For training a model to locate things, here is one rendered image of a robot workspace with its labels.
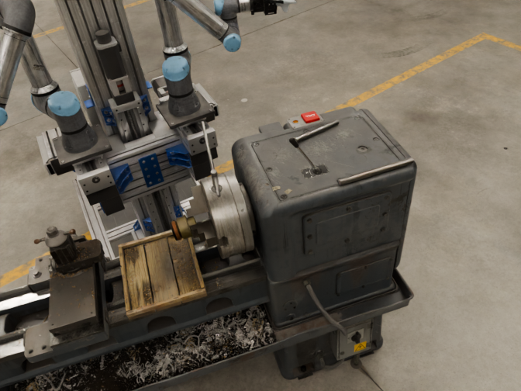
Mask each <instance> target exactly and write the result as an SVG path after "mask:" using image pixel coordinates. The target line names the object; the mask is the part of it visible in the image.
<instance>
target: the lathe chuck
mask: <svg viewBox="0 0 521 391"><path fill-rule="evenodd" d="M218 179H219V186H221V188H222V189H221V190H220V195H221V196H220V197H217V194H216V192H214V191H213V190H212V188H213V187H214V185H213V183H212V176H209V177H208V178H202V179H200V180H199V182H200V185H202V190H203V192H204V196H205V201H206V204H207V207H208V210H209V211H208V212H207V214H208V218H209V219H211V220H212V224H213V226H214V228H215V231H216V235H217V237H218V239H221V237H223V236H225V237H226V238H227V241H228V244H227V246H225V247H223V246H221V247H220V245H219V244H217V248H218V250H219V254H220V256H221V258H222V259H224V258H229V257H230V256H231V257H232V255H233V256H234V255H238V254H242V253H245V251H246V247H245V241H244V237H243V230H242V227H241V223H240V218H239V215H238V212H237V209H236V204H235V202H234V198H233V194H232V192H231V190H230V187H229V184H228V181H227V180H226V177H225V175H224V174H223V173H221V174H218Z"/></svg>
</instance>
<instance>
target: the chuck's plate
mask: <svg viewBox="0 0 521 391"><path fill-rule="evenodd" d="M223 174H224V175H225V177H226V180H227V181H228V184H229V187H230V190H231V192H232V194H233V198H234V202H235V204H236V209H237V212H238V215H239V218H240V223H241V227H242V230H243V237H244V241H245V247H246V251H245V252H248V251H252V250H253V249H254V235H253V231H252V226H251V223H250V217H249V214H248V211H247V206H246V203H245V201H244V198H243V194H242V192H241V189H240V186H239V183H238V181H237V179H236V176H235V175H234V173H233V172H232V171H228V172H224V173H223Z"/></svg>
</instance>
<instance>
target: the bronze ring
mask: <svg viewBox="0 0 521 391"><path fill-rule="evenodd" d="M195 224H197V223H196V221H195V218H194V216H190V217H188V218H187V217H186V215H185V214H184V215H183V216H182V217H179V218H177V219H176V221H171V222H170V226H171V230H172V233H173V235H174V238H175V240H181V239H182V238H183V239H187V238H189V237H193V234H192V231H191V226H192V225H195Z"/></svg>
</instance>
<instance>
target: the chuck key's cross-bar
mask: <svg viewBox="0 0 521 391"><path fill-rule="evenodd" d="M202 130H203V134H204V138H205V144H206V148H207V152H208V156H209V163H210V166H211V170H213V169H215V168H214V164H213V160H212V154H211V151H210V146H209V140H208V137H207V133H206V129H205V123H203V122H202ZM213 180H214V184H215V187H216V194H217V197H220V196H221V195H220V191H219V185H218V182H217V177H213Z"/></svg>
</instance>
